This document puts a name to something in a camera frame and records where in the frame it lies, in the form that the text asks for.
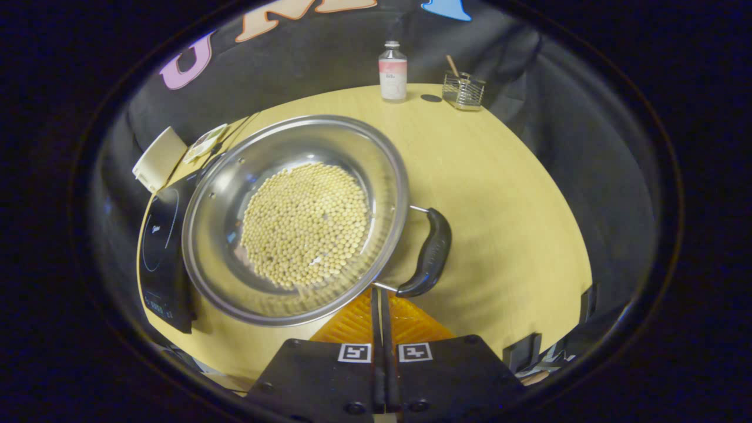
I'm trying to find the white divided bean dish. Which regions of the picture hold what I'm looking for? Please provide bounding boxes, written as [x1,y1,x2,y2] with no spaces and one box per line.
[183,123,229,164]

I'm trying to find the black induction cooktop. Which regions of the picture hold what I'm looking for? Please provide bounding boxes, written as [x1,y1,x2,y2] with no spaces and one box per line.
[137,170,199,334]

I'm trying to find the clear bottle pink label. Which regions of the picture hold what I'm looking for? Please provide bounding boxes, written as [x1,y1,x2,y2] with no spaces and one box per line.
[378,40,408,103]

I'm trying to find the pile of yellow soybeans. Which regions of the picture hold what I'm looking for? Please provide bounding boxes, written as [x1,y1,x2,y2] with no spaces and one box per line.
[240,163,371,290]

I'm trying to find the stainless steel pot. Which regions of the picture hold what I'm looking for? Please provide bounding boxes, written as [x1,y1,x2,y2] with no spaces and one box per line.
[182,115,453,327]

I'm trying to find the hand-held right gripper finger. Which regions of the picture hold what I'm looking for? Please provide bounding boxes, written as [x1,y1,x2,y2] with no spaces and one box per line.
[382,288,528,418]
[246,287,386,421]

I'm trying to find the white toaster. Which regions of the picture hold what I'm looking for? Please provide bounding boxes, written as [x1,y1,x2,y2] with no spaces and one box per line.
[132,126,189,193]

